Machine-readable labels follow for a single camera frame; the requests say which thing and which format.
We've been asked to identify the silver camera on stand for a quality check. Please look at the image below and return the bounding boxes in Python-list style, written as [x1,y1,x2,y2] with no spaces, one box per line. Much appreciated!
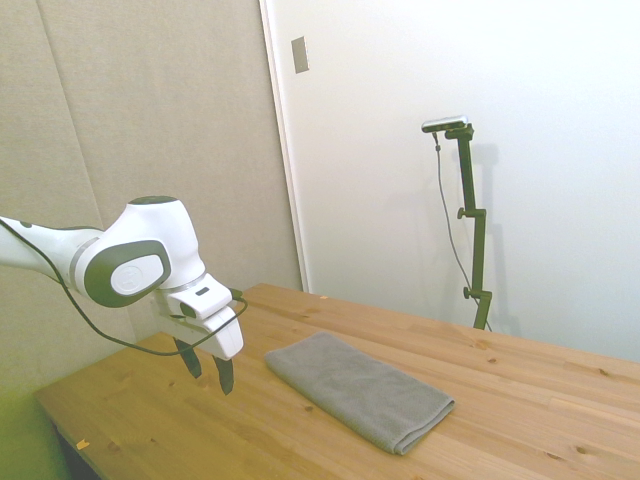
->
[421,114,471,134]

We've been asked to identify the white door frame trim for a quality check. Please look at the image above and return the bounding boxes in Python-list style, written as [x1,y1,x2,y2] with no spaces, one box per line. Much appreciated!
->
[258,0,312,294]

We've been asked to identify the grey towel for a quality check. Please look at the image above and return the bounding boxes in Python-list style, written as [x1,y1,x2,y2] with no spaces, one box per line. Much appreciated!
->
[263,330,457,457]

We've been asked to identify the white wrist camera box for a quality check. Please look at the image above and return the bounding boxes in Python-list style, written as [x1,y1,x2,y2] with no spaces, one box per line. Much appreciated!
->
[167,276,235,322]

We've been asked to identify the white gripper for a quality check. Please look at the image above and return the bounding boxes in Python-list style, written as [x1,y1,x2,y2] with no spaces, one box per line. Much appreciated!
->
[152,294,245,396]

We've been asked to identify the grey wall plate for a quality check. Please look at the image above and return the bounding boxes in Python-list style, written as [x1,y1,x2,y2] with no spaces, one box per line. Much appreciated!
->
[290,35,310,75]

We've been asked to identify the dark camera stand pole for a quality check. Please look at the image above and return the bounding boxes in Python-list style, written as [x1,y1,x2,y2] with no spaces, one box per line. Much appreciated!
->
[444,124,494,331]

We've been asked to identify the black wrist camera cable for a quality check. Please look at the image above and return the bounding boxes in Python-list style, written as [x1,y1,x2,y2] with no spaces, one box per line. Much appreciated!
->
[0,217,250,358]

